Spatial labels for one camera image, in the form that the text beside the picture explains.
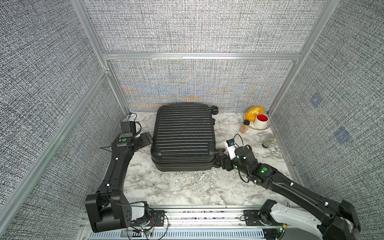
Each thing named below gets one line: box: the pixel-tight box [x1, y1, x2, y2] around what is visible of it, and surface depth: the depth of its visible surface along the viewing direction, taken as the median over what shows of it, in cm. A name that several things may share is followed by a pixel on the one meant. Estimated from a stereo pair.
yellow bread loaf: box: [245, 106, 265, 122], surface depth 113 cm
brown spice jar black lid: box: [240, 119, 250, 134], surface depth 105 cm
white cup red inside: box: [253, 113, 269, 129], surface depth 109 cm
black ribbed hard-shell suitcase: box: [150, 103, 219, 172], surface depth 82 cm
